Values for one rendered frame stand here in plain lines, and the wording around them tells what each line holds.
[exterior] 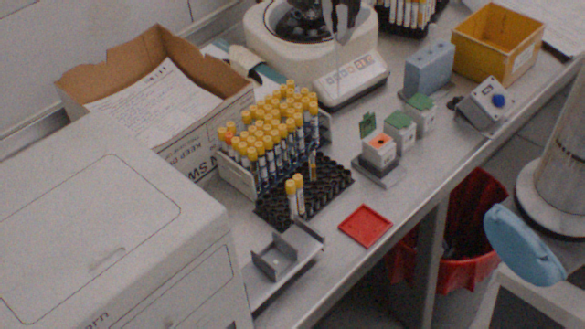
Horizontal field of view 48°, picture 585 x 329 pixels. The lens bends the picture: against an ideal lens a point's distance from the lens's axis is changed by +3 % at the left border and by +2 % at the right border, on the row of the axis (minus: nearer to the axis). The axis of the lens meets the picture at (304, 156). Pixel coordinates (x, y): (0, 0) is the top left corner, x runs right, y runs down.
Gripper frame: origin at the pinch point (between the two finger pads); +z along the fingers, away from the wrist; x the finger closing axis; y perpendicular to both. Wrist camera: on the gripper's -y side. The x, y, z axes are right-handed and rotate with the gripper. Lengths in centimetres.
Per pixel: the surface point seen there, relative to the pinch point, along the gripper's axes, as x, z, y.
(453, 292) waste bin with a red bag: -13, 85, 25
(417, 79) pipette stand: -1.0, 18.4, 18.9
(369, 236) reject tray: -18.6, 25.6, -10.1
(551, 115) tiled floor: 26, 112, 127
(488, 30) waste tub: 3, 22, 45
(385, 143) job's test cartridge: -9.8, 17.9, 1.9
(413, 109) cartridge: -5.7, 19.4, 13.2
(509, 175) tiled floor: 17, 112, 91
